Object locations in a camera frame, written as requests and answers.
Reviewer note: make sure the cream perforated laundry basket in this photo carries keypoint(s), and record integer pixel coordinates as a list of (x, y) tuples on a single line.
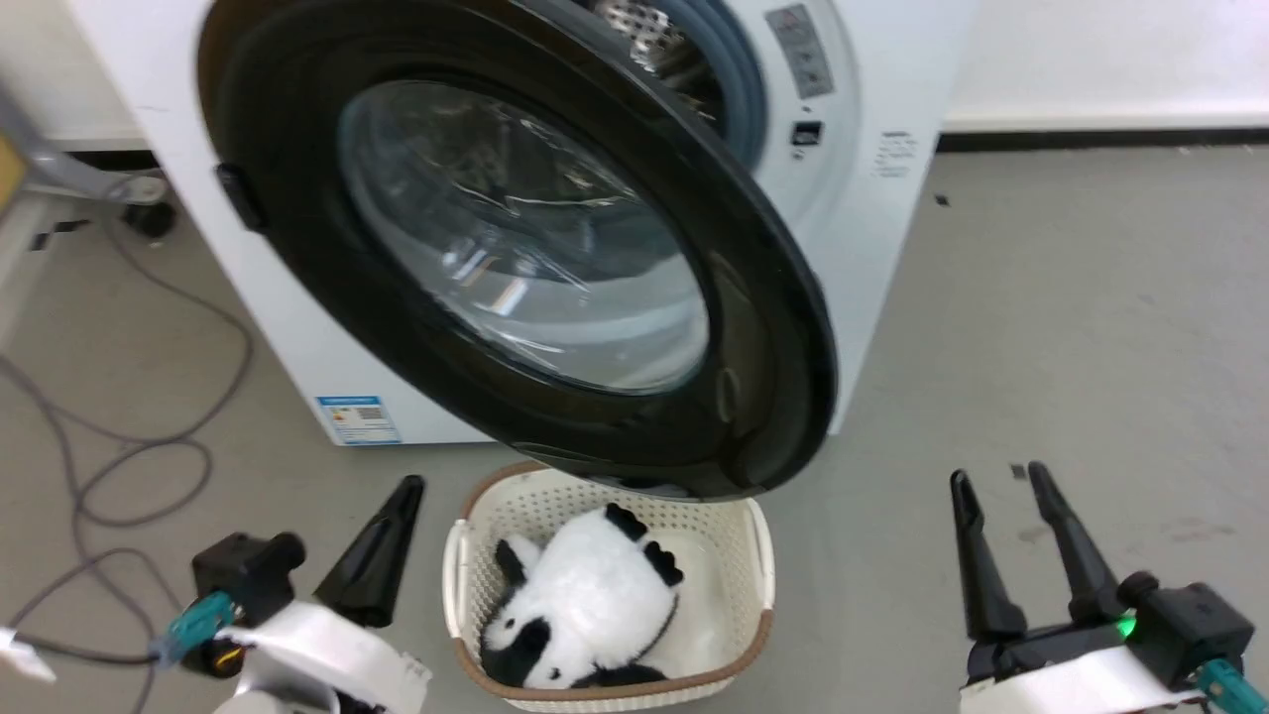
[(729, 555)]

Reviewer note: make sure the black round washer door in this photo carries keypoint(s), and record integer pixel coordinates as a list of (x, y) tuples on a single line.
[(753, 327)]

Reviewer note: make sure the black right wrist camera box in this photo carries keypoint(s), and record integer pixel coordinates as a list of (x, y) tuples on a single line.
[(1190, 625)]

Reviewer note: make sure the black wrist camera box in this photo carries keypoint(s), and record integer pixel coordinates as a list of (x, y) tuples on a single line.
[(1190, 625), (248, 573)]

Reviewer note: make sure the grey warning label on washer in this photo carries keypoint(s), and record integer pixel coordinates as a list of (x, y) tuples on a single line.
[(801, 50)]

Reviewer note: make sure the black caster wheel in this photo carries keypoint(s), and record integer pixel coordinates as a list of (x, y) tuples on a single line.
[(151, 218)]

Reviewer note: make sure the blue energy label sticker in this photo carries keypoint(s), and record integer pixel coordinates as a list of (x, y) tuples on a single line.
[(359, 419)]

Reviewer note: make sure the black door latch socket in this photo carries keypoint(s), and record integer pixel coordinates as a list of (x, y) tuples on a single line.
[(807, 134)]

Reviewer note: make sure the grey metal cart leg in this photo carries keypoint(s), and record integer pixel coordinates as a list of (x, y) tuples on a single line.
[(59, 164)]

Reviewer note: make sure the black and white panda plush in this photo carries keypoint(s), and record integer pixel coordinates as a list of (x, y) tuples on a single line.
[(595, 585)]

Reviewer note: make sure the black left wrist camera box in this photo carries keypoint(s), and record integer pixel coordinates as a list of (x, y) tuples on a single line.
[(248, 573)]

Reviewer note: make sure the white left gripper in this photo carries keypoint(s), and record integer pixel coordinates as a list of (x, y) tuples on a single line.
[(327, 654)]

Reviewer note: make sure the grey rubber drum gasket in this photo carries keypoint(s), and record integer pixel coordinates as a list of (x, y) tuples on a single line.
[(742, 84)]

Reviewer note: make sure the white front-load washing machine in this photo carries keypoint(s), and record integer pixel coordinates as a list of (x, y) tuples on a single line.
[(897, 89)]

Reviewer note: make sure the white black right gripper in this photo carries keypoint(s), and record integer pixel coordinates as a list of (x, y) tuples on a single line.
[(1061, 674)]

